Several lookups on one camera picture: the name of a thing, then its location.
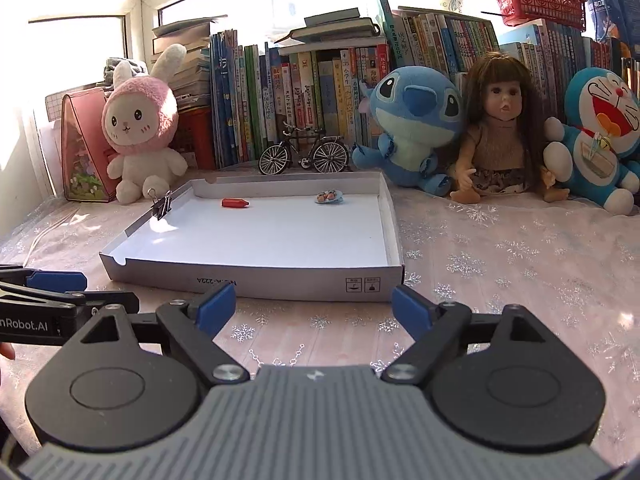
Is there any pink triangular house case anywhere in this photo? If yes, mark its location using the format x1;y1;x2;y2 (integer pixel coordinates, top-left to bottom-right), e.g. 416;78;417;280
61;86;118;203

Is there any shallow white cardboard box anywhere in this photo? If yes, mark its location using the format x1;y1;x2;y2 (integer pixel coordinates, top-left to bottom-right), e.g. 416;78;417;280
99;171;405;303

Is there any row of upright colourful books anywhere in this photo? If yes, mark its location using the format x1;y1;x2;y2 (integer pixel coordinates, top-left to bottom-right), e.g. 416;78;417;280
210;30;391;171

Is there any red plastic crate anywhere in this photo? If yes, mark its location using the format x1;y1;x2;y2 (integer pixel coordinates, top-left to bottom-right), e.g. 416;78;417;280
174;107;217;171

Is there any blue printed bag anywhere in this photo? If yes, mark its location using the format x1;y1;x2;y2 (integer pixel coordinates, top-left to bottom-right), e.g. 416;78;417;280
579;0;640;57

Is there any grey folded cloth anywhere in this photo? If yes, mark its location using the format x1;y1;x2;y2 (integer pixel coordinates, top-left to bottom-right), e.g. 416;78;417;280
104;57;152;87

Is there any white grid rack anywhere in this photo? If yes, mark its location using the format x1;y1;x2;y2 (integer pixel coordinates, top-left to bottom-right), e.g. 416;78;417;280
45;90;103;122

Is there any black model bicycle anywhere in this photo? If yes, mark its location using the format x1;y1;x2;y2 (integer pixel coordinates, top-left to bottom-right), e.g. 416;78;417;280
258;121;351;177

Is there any row of leaning blue books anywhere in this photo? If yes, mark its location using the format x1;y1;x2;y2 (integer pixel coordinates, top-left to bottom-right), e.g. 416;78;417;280
377;0;640;111

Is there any blue alien plush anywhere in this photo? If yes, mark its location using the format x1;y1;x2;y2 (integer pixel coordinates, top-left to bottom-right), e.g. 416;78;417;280
351;65;463;197

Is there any pink snowflake tablecloth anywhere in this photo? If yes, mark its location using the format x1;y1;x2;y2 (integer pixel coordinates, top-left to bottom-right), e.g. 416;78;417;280
0;160;640;461

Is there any black binder clip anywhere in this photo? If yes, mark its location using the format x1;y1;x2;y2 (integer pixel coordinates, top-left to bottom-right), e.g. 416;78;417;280
147;187;173;221

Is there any blue robot cat plush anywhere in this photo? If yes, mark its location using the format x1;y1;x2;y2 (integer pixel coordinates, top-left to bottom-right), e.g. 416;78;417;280
544;67;640;216

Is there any flat light book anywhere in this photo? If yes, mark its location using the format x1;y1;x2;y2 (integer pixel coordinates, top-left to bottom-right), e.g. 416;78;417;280
277;36;387;57

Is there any white cable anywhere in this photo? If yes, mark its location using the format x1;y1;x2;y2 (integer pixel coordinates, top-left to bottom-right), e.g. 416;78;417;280
26;204;68;267

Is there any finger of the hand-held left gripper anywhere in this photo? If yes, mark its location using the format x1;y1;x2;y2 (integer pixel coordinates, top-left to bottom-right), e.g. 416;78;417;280
0;282;141;318
0;265;87;293

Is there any white window frame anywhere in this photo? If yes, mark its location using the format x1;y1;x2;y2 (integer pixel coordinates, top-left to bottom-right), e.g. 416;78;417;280
122;0;168;61

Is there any pink bunny plush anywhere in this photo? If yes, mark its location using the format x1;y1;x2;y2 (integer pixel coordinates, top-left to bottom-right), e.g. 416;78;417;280
101;43;189;205

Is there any long-haired baby doll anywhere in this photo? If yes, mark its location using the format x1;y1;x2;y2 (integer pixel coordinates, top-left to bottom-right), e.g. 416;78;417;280
449;51;571;204

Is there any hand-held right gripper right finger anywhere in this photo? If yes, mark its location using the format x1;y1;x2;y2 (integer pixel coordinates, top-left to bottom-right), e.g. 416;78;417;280
380;285;563;386

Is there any small dark hardcover book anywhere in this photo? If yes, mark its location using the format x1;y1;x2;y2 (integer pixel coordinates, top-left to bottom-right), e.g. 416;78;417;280
304;8;362;27

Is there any large dark hardcover book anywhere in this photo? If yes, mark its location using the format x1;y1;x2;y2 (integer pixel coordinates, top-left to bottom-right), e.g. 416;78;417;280
274;18;382;44

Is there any red plastic basket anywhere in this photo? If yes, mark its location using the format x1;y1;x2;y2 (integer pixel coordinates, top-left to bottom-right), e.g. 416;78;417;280
491;0;589;31

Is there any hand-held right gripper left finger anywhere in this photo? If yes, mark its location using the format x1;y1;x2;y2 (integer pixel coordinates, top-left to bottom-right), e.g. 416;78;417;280
65;282;251;386

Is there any stack of grey books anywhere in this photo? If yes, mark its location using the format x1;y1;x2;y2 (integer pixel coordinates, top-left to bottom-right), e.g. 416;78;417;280
151;17;214;111

